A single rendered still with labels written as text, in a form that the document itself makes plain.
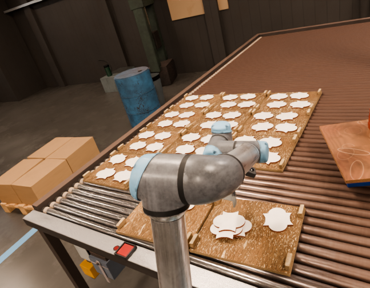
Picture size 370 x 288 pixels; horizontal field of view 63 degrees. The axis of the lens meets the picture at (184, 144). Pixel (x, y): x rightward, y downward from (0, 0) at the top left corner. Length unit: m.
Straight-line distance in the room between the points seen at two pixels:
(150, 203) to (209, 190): 0.14
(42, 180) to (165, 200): 3.13
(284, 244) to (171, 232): 0.65
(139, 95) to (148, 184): 4.09
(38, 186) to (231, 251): 2.80
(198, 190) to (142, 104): 4.18
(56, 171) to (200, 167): 3.30
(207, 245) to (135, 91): 3.64
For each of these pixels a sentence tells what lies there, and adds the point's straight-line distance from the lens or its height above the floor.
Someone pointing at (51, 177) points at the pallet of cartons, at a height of 0.36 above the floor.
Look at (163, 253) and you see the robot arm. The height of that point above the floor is 1.36.
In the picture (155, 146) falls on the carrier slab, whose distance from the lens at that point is 2.18.
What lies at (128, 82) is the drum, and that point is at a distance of 4.68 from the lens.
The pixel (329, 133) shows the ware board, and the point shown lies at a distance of 1.75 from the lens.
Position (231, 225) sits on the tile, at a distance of 1.33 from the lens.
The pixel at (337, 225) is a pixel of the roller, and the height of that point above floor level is 0.92.
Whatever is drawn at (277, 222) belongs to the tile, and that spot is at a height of 0.95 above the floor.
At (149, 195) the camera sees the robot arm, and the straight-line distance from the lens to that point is 0.69.
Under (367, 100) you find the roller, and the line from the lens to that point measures 2.40.
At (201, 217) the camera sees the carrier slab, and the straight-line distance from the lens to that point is 1.46.
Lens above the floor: 1.90
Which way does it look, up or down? 27 degrees down
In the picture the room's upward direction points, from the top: 16 degrees counter-clockwise
